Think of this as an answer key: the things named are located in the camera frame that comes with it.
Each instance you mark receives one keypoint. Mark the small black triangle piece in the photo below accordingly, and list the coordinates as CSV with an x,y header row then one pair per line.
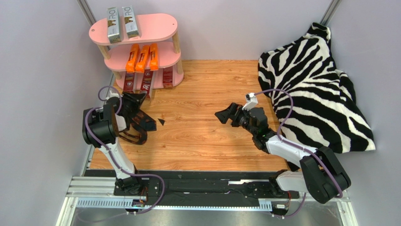
x,y
162,122

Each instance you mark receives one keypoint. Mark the red toothpaste box front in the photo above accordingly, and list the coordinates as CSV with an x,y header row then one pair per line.
x,y
167,77

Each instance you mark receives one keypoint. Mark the red toothpaste box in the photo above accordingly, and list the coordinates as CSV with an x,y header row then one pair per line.
x,y
167,77
129,82
147,84

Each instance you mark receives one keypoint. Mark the zebra print cloth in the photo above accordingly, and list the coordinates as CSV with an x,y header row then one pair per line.
x,y
314,100

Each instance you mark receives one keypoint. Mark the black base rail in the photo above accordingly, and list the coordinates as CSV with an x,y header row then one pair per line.
x,y
183,190

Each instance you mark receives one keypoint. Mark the orange toothpaste box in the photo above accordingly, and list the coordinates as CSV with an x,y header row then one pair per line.
x,y
132,59
154,60

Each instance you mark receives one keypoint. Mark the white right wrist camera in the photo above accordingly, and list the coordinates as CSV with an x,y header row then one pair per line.
x,y
251,101

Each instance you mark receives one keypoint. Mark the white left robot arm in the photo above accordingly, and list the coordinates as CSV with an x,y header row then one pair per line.
x,y
120,118

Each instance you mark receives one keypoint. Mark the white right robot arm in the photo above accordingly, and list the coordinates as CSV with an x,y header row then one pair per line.
x,y
321,173

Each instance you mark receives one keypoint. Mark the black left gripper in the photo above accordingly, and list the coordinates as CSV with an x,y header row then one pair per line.
x,y
135,99

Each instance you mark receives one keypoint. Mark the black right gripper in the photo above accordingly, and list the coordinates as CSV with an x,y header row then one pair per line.
x,y
237,115

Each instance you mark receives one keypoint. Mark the teal silver toothpaste box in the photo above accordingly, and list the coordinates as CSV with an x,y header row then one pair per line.
x,y
113,25

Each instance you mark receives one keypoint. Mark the red toothpaste box back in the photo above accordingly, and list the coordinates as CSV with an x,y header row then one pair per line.
x,y
147,84

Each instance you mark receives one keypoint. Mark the pink three-tier shelf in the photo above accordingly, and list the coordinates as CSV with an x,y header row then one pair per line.
x,y
157,28

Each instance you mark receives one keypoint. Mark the orange toothpaste box diagonal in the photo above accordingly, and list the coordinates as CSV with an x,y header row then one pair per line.
x,y
142,59

